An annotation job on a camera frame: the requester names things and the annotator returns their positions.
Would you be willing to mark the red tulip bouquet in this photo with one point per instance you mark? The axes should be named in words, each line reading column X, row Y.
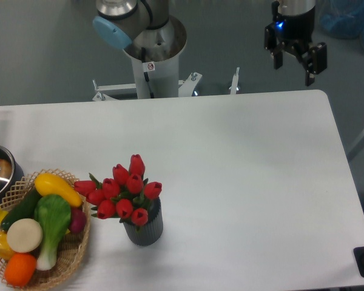
column 127, row 195

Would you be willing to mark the yellow squash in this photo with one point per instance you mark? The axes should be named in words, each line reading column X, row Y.
column 50, row 184

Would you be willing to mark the dark green cucumber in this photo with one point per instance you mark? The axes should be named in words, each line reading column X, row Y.
column 24, row 209

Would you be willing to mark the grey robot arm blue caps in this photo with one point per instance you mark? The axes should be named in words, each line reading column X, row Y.
column 133, row 17

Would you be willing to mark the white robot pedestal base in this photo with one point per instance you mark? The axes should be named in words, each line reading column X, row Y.
column 157, row 75

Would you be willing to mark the woven wicker basket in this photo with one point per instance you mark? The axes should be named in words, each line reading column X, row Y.
column 71, row 249

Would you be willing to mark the round cream white vegetable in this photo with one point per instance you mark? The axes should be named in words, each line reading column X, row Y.
column 24, row 235

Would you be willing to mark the orange fruit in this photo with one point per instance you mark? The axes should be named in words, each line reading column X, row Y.
column 20, row 269

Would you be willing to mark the green bok choy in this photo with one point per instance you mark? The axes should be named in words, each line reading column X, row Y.
column 53, row 213

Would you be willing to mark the blue plastic bag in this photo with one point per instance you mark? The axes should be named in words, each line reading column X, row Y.
column 342, row 19

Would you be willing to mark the dark grey ribbed vase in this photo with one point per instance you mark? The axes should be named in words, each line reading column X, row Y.
column 151, row 231

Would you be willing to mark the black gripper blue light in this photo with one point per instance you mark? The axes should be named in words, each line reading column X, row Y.
column 294, row 25

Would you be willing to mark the yellow bell pepper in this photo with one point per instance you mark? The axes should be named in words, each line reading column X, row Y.
column 6, row 252

